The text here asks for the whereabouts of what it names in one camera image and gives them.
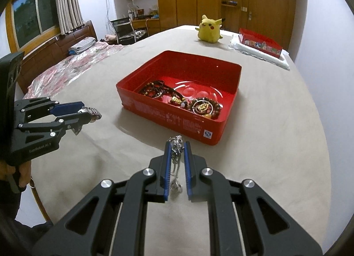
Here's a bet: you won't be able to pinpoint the silver metal wristwatch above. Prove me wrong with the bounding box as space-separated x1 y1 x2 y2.
78 107 102 123

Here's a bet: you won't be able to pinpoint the black bead necklace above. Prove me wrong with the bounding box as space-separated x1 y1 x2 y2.
138 80 173 99

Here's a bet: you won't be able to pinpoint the silver ball chain necklace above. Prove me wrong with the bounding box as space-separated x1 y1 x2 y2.
168 134 185 193

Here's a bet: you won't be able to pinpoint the silver bangle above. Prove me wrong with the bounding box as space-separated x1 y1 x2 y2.
192 101 214 116

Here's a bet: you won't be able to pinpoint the brown wooden bead bracelet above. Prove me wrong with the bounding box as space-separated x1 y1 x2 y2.
188 96 225 120

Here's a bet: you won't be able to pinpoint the gold pendant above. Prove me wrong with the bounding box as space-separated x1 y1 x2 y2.
195 103 209 114

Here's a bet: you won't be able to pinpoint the person left hand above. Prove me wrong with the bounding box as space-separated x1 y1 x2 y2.
1 160 31 194

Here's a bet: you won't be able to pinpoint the pink floral quilt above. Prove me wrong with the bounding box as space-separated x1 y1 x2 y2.
24 42 124 99

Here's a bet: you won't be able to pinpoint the dark wooden headboard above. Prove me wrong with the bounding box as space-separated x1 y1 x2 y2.
17 20 97 94

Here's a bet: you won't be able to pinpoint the folded grey clothes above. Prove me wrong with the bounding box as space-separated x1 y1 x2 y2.
68 37 97 55

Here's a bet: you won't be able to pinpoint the window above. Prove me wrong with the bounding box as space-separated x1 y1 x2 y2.
12 0 59 48

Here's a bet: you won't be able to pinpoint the black metal chair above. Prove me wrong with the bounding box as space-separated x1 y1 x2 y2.
110 17 148 45

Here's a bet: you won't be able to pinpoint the beige striped curtain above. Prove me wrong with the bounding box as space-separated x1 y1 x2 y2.
55 0 84 35

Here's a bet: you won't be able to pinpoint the red open tin box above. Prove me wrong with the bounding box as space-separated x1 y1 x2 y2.
116 50 242 146

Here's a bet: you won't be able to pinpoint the wooden desk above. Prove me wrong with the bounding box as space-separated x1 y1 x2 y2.
132 18 161 36

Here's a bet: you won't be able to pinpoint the yellow Pikachu plush toy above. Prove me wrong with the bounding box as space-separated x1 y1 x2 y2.
195 15 225 44

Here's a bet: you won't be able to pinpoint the white folded towel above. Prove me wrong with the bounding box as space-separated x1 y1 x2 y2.
229 33 290 71

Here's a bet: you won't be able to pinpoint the red tin box lid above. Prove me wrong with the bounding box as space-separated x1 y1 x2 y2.
239 28 283 59

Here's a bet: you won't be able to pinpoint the wooden door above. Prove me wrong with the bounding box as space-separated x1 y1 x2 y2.
246 0 296 50

